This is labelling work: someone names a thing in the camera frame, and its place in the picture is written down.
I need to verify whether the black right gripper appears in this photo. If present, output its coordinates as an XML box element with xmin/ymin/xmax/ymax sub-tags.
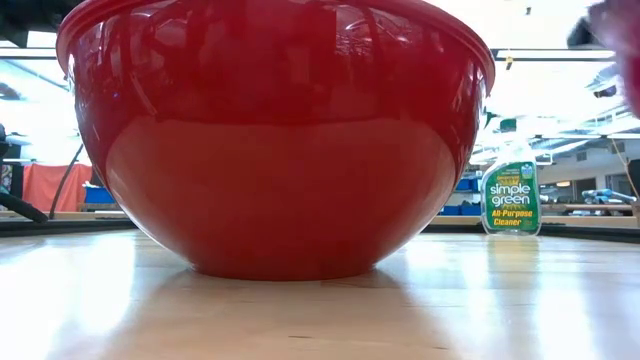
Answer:
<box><xmin>566</xmin><ymin>16</ymin><xmax>601</xmax><ymax>50</ymax></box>

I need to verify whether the wooden shelf board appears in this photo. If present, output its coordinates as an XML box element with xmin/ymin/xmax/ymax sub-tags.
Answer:
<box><xmin>539</xmin><ymin>202</ymin><xmax>637</xmax><ymax>217</ymax></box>

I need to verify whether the blue storage bins stack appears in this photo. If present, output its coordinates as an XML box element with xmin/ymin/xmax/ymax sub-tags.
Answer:
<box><xmin>439</xmin><ymin>176</ymin><xmax>483</xmax><ymax>217</ymax></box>

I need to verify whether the ceiling light bar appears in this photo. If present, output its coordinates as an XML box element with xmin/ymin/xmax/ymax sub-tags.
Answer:
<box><xmin>490</xmin><ymin>48</ymin><xmax>617</xmax><ymax>63</ymax></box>

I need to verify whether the blue grey tool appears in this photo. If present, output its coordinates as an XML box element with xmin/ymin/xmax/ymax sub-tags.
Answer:
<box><xmin>581</xmin><ymin>188</ymin><xmax>625</xmax><ymax>206</ymax></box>

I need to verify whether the simple green spray bottle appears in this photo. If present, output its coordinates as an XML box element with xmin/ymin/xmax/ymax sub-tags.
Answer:
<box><xmin>479</xmin><ymin>117</ymin><xmax>543</xmax><ymax>237</ymax></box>

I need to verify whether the large red bowl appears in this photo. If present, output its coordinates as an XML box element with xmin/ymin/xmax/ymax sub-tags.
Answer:
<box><xmin>55</xmin><ymin>0</ymin><xmax>497</xmax><ymax>282</ymax></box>

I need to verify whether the blue storage bin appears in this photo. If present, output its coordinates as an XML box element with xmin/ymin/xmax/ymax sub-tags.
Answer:
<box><xmin>83</xmin><ymin>184</ymin><xmax>117</xmax><ymax>205</ymax></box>

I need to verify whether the black table edge strip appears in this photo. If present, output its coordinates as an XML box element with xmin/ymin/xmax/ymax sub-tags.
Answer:
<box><xmin>0</xmin><ymin>218</ymin><xmax>139</xmax><ymax>238</ymax></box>

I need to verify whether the orange cloth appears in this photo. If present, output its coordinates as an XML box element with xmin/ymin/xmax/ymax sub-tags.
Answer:
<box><xmin>22</xmin><ymin>162</ymin><xmax>95</xmax><ymax>213</ymax></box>

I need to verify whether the black slanted bar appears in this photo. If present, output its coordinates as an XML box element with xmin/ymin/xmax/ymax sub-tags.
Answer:
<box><xmin>0</xmin><ymin>191</ymin><xmax>50</xmax><ymax>225</ymax></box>

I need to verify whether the black cable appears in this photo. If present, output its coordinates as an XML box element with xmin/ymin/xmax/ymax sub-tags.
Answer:
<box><xmin>48</xmin><ymin>143</ymin><xmax>85</xmax><ymax>221</ymax></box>

